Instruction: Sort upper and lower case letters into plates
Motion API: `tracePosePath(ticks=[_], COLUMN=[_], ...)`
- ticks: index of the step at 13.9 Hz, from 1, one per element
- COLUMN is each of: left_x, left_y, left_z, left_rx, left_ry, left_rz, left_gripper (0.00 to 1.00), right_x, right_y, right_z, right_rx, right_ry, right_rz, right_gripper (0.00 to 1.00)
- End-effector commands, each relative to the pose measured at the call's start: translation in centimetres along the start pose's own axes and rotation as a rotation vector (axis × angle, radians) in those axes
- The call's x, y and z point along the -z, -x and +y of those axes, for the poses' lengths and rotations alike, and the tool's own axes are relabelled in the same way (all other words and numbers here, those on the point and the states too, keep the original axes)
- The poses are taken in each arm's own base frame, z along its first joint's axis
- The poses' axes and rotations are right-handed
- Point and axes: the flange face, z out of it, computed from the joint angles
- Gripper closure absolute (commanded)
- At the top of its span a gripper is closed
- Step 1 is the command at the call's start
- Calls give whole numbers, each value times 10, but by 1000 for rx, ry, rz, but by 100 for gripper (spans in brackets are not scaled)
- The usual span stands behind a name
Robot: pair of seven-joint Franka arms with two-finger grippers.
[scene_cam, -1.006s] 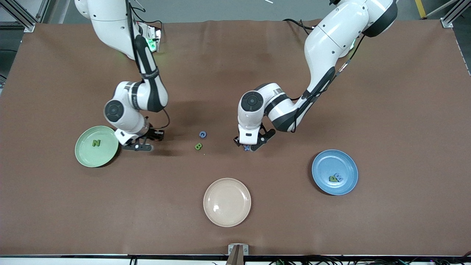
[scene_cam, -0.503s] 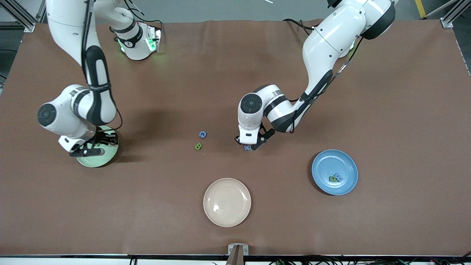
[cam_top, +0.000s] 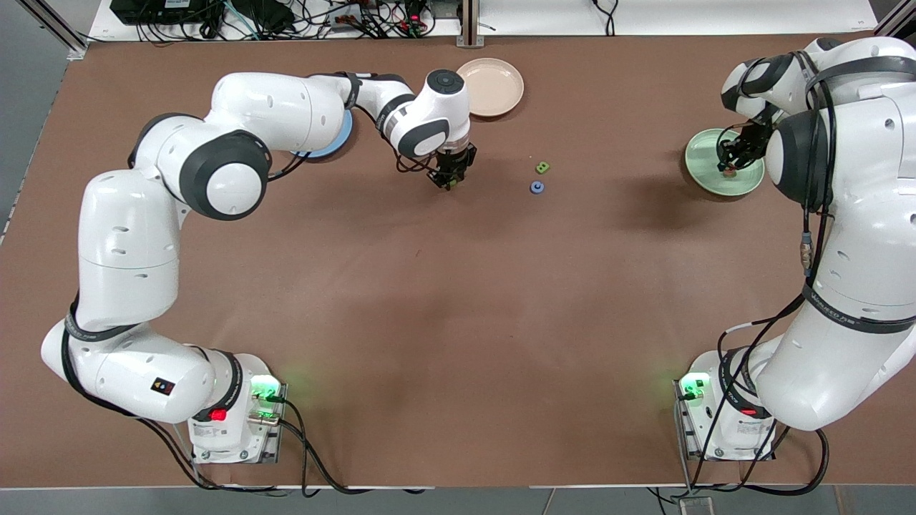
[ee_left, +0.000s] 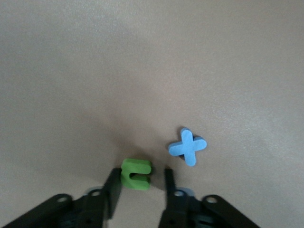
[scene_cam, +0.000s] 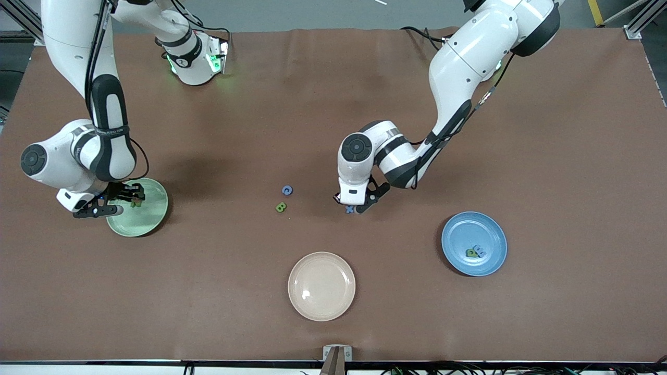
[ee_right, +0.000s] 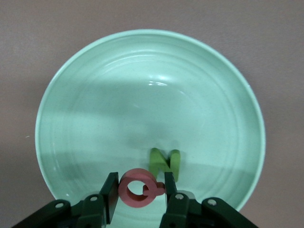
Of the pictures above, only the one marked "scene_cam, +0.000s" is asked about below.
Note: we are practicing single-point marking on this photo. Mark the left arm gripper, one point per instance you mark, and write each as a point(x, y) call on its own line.
point(336, 196)

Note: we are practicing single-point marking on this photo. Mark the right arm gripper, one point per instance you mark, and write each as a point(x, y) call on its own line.
point(123, 191)

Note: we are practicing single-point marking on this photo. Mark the green capital letter N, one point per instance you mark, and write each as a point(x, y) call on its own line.
point(136, 204)

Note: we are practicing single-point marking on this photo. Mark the blue letter G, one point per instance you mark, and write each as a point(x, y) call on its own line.
point(284, 190)

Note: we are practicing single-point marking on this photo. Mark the green letter B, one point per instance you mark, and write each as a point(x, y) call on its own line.
point(281, 207)

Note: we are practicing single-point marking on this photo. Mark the green letter p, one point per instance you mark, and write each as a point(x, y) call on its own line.
point(470, 254)

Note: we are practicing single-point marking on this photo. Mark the blue letter m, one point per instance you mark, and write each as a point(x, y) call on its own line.
point(482, 250)

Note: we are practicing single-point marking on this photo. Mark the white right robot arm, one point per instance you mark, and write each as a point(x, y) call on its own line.
point(73, 31)

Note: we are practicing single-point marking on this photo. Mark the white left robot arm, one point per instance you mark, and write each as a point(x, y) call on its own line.
point(469, 57)

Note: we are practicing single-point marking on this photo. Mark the light green plate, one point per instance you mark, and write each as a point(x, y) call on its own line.
point(151, 219)

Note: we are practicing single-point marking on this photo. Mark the beige plate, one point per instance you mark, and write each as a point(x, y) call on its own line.
point(321, 286)

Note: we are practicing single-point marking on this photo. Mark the blue plate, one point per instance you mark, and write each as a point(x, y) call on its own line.
point(469, 229)

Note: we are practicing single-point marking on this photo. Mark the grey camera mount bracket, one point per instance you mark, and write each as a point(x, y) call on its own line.
point(337, 359)

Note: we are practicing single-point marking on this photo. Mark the aluminium extrusion frame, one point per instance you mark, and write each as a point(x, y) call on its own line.
point(36, 38)
point(633, 32)

